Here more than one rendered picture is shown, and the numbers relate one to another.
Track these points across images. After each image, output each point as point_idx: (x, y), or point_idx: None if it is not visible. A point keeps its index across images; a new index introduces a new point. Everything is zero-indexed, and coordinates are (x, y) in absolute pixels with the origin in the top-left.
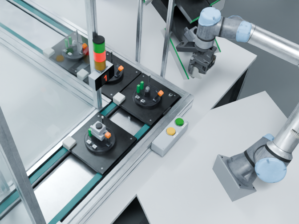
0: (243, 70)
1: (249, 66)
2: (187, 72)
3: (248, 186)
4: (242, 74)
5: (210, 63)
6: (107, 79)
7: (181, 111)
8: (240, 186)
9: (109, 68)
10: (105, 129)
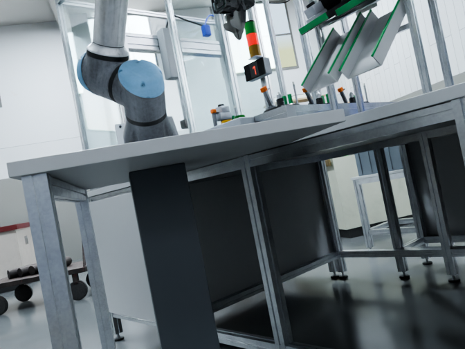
0: (400, 100)
1: (436, 102)
2: (319, 84)
3: (124, 142)
4: (400, 111)
5: (219, 0)
6: (257, 73)
7: (262, 118)
8: (118, 127)
9: (257, 59)
10: (221, 111)
